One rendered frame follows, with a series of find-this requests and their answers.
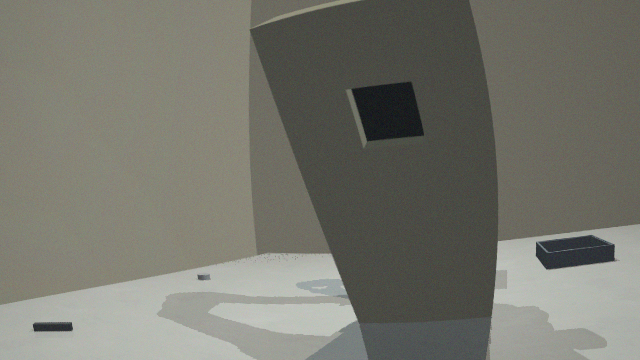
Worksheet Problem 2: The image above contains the dark grey flat bar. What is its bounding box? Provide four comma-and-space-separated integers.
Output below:
33, 322, 73, 331

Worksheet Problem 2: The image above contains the grey square tray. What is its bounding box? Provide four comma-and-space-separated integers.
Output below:
536, 235, 615, 270

